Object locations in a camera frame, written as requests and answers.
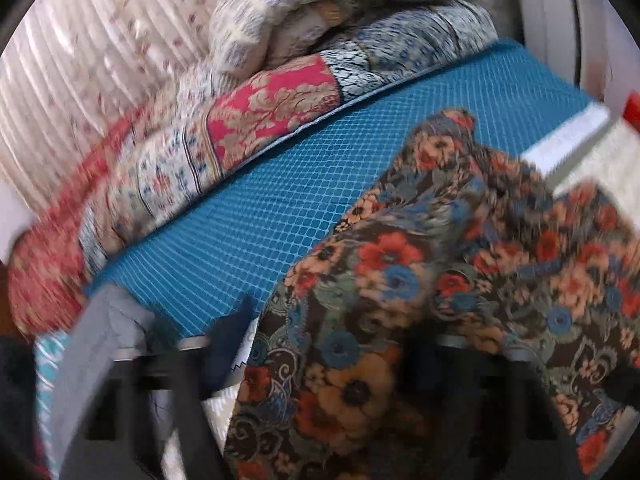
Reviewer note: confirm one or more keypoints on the dark floral garment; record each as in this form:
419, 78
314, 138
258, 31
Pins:
380, 320

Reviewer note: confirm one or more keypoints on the teal quilted bed cover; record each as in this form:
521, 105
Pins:
320, 175

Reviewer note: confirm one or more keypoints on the white cloth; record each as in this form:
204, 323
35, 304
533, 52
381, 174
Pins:
210, 425

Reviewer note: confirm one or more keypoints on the turquoise patterned cloth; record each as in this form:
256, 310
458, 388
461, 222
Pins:
49, 375

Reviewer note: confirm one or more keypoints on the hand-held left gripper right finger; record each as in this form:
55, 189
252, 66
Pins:
475, 400

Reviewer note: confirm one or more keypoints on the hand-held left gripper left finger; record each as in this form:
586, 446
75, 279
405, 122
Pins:
239, 327

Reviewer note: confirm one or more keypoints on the dark cloth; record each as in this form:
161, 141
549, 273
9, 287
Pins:
17, 400

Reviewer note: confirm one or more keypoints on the red floral patchwork quilt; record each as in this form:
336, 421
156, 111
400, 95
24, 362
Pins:
200, 150

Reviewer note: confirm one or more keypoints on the grey cloth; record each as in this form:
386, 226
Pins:
117, 330

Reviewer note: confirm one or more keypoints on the pleated pink white curtain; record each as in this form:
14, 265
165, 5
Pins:
85, 70

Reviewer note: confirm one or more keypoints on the white blue printed folded blanket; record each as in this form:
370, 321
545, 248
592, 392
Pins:
300, 5

